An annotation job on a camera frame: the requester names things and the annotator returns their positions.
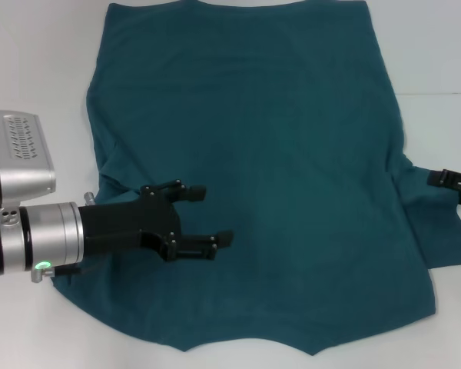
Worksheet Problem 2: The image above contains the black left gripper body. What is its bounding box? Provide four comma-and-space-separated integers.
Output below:
78, 184, 183, 259

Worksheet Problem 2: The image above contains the blue-green t-shirt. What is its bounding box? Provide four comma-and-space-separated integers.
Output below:
51, 0, 461, 344

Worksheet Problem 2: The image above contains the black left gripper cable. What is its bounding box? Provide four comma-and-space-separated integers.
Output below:
52, 264, 84, 278

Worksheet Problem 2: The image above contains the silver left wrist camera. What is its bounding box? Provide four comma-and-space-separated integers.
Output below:
0, 110, 57, 207

